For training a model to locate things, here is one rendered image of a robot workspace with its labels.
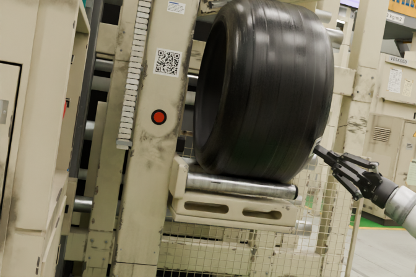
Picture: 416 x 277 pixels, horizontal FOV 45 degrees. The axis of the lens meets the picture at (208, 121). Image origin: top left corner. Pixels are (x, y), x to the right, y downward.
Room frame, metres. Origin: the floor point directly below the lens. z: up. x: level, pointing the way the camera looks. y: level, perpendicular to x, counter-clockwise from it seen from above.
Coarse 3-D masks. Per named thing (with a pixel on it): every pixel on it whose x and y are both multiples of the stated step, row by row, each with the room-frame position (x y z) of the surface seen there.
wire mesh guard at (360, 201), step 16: (192, 144) 1.90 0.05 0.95; (368, 160) 2.05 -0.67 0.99; (320, 176) 2.02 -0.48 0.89; (304, 208) 2.01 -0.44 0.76; (176, 224) 1.90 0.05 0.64; (176, 240) 1.90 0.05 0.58; (192, 240) 1.91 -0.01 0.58; (320, 240) 2.03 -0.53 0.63; (352, 240) 2.05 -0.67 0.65; (256, 256) 1.97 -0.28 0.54; (320, 256) 2.03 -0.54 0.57; (336, 256) 2.05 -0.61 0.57; (352, 256) 2.05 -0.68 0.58; (192, 272) 1.92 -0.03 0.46
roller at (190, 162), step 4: (184, 160) 1.69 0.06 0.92; (188, 160) 1.69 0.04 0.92; (192, 160) 1.70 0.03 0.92; (196, 160) 1.70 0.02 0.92; (188, 164) 1.69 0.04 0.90; (192, 164) 1.69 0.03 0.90; (196, 164) 1.69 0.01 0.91; (188, 168) 1.69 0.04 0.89; (192, 168) 1.69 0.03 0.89; (196, 168) 1.69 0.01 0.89; (200, 168) 1.70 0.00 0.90; (196, 172) 1.71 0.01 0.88; (200, 172) 1.71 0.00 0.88; (204, 172) 1.71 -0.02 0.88
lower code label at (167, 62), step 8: (160, 48) 1.45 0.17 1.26; (160, 56) 1.45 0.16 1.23; (168, 56) 1.46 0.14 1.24; (176, 56) 1.46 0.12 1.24; (160, 64) 1.45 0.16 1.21; (168, 64) 1.46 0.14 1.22; (176, 64) 1.46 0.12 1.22; (160, 72) 1.45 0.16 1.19; (168, 72) 1.46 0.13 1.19; (176, 72) 1.46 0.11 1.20
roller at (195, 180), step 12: (192, 180) 1.41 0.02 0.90; (204, 180) 1.41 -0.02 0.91; (216, 180) 1.42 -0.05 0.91; (228, 180) 1.43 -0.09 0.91; (240, 180) 1.44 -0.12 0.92; (252, 180) 1.46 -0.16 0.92; (240, 192) 1.45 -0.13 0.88; (252, 192) 1.45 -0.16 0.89; (264, 192) 1.45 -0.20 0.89; (276, 192) 1.46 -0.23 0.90; (288, 192) 1.47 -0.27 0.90
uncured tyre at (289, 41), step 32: (256, 0) 1.46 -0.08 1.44; (224, 32) 1.76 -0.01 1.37; (256, 32) 1.35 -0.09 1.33; (288, 32) 1.37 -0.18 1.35; (320, 32) 1.41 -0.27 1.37; (224, 64) 1.84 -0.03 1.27; (256, 64) 1.31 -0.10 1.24; (288, 64) 1.33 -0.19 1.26; (320, 64) 1.36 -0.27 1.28; (224, 96) 1.36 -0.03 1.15; (256, 96) 1.31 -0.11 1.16; (288, 96) 1.32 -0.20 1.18; (320, 96) 1.34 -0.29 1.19; (224, 128) 1.35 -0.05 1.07; (256, 128) 1.33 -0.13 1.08; (288, 128) 1.34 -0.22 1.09; (320, 128) 1.37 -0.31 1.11; (224, 160) 1.40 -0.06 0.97; (256, 160) 1.38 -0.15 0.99; (288, 160) 1.39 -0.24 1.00
